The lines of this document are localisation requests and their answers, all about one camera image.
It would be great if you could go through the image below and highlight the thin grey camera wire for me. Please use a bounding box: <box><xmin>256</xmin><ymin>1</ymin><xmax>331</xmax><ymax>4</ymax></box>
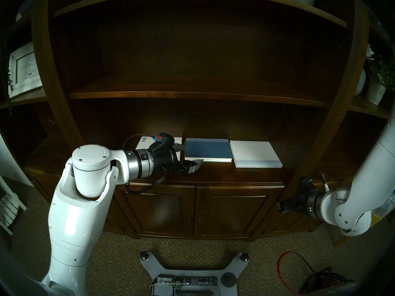
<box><xmin>123</xmin><ymin>134</ymin><xmax>154</xmax><ymax>150</ymax></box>

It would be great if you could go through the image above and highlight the large white book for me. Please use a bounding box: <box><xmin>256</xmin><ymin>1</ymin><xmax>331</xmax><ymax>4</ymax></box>
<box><xmin>229</xmin><ymin>140</ymin><xmax>283</xmax><ymax>169</ymax></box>

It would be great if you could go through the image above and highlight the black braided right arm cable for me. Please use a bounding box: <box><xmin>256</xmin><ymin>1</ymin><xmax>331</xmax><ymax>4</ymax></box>
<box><xmin>311</xmin><ymin>171</ymin><xmax>330</xmax><ymax>192</ymax></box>

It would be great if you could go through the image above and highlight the light wooden side table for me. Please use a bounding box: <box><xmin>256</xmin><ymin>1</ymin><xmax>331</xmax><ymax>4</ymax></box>
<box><xmin>334</xmin><ymin>218</ymin><xmax>381</xmax><ymax>247</ymax></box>

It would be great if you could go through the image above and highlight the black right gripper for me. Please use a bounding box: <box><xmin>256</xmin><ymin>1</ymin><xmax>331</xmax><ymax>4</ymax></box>
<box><xmin>276</xmin><ymin>187</ymin><xmax>313</xmax><ymax>215</ymax></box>

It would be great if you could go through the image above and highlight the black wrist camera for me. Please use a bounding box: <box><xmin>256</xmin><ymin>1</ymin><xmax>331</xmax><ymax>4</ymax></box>
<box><xmin>297</xmin><ymin>176</ymin><xmax>314</xmax><ymax>191</ymax></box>
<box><xmin>149</xmin><ymin>133</ymin><xmax>174</xmax><ymax>153</ymax></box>

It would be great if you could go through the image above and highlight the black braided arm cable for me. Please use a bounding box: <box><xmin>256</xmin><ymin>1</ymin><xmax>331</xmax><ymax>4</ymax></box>
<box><xmin>124</xmin><ymin>170</ymin><xmax>169</xmax><ymax>195</ymax></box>
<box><xmin>311</xmin><ymin>171</ymin><xmax>330</xmax><ymax>192</ymax></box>

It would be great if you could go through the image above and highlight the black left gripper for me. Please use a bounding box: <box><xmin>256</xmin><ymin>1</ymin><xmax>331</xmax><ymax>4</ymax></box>
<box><xmin>151</xmin><ymin>144</ymin><xmax>205</xmax><ymax>176</ymax></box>

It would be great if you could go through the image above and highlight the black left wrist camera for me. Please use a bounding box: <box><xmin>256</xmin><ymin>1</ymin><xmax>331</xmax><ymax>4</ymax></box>
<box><xmin>149</xmin><ymin>133</ymin><xmax>174</xmax><ymax>153</ymax></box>

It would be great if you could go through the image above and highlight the blue cover book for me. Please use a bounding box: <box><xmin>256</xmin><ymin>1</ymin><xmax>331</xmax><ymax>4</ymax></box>
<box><xmin>185</xmin><ymin>138</ymin><xmax>234</xmax><ymax>163</ymax></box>

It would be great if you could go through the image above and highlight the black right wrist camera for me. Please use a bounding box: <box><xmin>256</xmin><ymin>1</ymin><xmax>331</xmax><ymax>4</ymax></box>
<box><xmin>297</xmin><ymin>176</ymin><xmax>314</xmax><ymax>191</ymax></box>

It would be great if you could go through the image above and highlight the red cable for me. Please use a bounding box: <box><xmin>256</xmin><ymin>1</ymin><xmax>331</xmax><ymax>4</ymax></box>
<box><xmin>278</xmin><ymin>251</ymin><xmax>315</xmax><ymax>296</ymax></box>

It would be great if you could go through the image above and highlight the translucent ribbed plastic jar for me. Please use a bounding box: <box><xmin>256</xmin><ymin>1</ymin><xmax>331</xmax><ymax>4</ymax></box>
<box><xmin>371</xmin><ymin>191</ymin><xmax>395</xmax><ymax>218</ymax></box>

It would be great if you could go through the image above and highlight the dark hanging bead plant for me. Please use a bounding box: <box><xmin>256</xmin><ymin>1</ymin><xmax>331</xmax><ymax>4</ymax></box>
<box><xmin>2</xmin><ymin>43</ymin><xmax>15</xmax><ymax>117</ymax></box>

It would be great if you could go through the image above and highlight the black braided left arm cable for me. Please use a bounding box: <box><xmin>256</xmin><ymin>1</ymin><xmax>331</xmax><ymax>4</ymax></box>
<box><xmin>124</xmin><ymin>170</ymin><xmax>169</xmax><ymax>195</ymax></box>

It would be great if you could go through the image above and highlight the white slatted chair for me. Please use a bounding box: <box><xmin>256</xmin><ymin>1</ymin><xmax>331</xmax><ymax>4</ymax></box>
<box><xmin>0</xmin><ymin>175</ymin><xmax>28</xmax><ymax>236</ymax></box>

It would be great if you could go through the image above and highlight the white vase with white flower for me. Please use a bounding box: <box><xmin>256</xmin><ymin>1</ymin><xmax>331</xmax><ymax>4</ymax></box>
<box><xmin>353</xmin><ymin>44</ymin><xmax>375</xmax><ymax>97</ymax></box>

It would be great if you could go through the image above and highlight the dark wooden bookshelf cabinet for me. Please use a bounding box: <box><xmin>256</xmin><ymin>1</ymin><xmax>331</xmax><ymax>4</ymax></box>
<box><xmin>0</xmin><ymin>0</ymin><xmax>395</xmax><ymax>242</ymax></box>

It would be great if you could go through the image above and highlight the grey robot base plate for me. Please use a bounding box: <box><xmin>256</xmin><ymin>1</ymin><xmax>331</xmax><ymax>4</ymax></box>
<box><xmin>140</xmin><ymin>252</ymin><xmax>249</xmax><ymax>296</ymax></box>

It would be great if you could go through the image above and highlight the white book with barcode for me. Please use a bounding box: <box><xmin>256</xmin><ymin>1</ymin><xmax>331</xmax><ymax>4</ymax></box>
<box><xmin>135</xmin><ymin>136</ymin><xmax>183</xmax><ymax>161</ymax></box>

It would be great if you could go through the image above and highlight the white framed certificate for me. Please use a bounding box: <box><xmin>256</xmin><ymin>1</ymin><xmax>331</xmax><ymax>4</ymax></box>
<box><xmin>8</xmin><ymin>41</ymin><xmax>44</xmax><ymax>98</ymax></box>

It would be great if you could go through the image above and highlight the green plant in white pot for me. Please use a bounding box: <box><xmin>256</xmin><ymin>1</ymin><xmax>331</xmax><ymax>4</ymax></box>
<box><xmin>366</xmin><ymin>53</ymin><xmax>395</xmax><ymax>105</ymax></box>

